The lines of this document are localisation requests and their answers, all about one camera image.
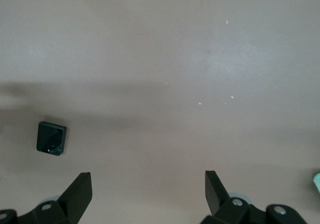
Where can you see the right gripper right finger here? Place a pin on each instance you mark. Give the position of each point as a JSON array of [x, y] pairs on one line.
[[220, 204]]

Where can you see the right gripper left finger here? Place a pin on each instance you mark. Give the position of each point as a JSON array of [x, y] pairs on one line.
[[72, 204]]

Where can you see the black phone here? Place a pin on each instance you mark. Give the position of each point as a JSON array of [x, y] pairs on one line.
[[51, 138]]

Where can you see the green dinosaur plush toy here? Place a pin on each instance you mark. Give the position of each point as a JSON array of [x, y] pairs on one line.
[[317, 181]]

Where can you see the brown table cover mat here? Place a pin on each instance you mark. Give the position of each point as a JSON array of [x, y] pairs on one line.
[[150, 58]]

